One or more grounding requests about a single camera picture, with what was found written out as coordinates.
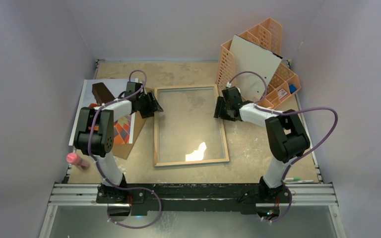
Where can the red white card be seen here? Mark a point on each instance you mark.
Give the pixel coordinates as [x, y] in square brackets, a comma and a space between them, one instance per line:
[282, 93]

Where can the orange plastic desk organizer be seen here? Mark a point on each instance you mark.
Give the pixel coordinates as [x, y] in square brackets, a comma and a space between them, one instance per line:
[268, 35]

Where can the blue wooden picture frame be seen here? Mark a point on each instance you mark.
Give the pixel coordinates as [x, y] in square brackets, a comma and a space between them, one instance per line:
[190, 124]

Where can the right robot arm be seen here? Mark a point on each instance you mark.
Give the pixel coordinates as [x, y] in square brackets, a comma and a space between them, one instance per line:
[286, 135]

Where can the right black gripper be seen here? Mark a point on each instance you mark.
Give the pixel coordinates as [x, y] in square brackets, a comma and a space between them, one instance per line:
[223, 109]

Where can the pink glue stick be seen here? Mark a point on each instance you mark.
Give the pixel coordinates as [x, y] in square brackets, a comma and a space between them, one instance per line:
[77, 161]

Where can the blue item in organizer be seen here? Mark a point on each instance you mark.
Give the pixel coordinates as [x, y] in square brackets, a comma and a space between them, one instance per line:
[292, 88]

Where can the brown cardboard backing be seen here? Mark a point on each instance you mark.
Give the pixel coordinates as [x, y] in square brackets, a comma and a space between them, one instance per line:
[126, 132]

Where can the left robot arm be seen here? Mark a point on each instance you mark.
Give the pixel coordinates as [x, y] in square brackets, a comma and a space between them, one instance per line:
[94, 133]

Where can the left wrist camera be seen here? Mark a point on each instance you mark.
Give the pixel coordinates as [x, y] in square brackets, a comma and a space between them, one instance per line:
[132, 87]

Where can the grey board in organizer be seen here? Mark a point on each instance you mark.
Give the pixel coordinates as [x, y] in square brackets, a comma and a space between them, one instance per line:
[258, 64]

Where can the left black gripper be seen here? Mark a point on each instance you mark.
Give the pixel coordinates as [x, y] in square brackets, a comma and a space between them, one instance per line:
[152, 101]

